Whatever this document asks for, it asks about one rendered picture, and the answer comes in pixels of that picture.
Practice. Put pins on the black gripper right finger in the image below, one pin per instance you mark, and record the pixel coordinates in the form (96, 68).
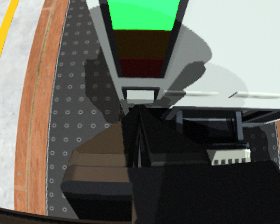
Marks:
(163, 146)

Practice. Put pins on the grey perforated base plate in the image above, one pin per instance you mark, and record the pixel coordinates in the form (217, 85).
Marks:
(84, 102)

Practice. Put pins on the white multi-well plate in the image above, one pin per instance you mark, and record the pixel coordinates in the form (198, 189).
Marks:
(229, 157)

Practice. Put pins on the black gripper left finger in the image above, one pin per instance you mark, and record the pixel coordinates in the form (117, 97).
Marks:
(116, 145)

